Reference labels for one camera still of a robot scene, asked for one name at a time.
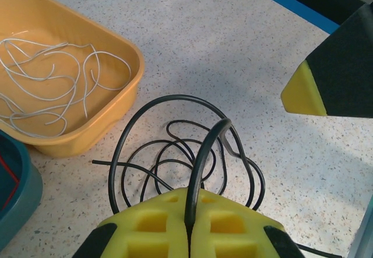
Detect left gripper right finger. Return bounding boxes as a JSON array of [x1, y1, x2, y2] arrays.
[[189, 188, 306, 258]]

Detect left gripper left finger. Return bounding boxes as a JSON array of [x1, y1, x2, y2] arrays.
[[72, 188, 191, 258]]

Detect thin black cable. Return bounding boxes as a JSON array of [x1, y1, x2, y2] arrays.
[[92, 94, 347, 258]]

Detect thin red cable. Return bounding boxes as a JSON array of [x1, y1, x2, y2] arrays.
[[0, 155, 20, 211]]

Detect thin white cable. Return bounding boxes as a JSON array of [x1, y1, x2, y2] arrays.
[[43, 42, 132, 125], [0, 30, 81, 139]]

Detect teal plastic tray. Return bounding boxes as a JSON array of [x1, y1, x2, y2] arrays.
[[0, 129, 44, 250]]

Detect orange plastic tray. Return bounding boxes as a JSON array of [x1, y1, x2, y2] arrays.
[[0, 0, 146, 157]]

